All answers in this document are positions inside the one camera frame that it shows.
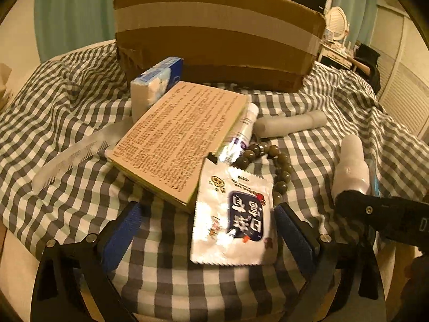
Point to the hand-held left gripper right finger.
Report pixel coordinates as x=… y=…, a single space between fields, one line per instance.
x=298 y=238

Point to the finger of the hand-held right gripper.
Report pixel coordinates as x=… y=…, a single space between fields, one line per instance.
x=360 y=208

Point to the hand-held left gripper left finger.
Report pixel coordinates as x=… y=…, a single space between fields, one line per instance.
x=120 y=234

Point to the white rounded plastic bottle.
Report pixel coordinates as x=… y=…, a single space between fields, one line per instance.
x=352 y=167

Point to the white snack packet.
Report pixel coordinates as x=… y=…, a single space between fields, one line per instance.
x=231 y=214

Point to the brown cardboard box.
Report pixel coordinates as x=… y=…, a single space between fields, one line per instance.
x=218 y=33

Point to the translucent white comb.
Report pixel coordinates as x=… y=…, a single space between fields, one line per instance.
x=73 y=154

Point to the tan printed flat box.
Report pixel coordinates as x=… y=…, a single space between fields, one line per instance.
x=174 y=141

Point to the grey dumbbell-shaped cylinder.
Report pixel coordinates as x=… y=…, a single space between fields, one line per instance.
x=288 y=124

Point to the small white bottle purple label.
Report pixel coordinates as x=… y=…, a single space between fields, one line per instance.
x=241 y=134

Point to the white louvred wardrobe doors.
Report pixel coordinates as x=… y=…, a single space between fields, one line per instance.
x=405 y=73

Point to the wooden chair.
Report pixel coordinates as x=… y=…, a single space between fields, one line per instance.
x=360 y=64

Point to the black clothing on chair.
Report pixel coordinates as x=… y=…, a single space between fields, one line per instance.
x=368 y=63

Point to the grey white checked blanket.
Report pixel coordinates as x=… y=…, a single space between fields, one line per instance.
x=67 y=100

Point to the blue tissue pack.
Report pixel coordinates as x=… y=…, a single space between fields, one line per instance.
x=154 y=84

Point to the white dressing table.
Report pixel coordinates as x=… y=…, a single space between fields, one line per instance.
x=335 y=55

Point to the white oval table mirror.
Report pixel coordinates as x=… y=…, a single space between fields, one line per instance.
x=337 y=25

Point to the narrow green curtain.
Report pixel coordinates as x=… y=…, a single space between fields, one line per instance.
x=358 y=3

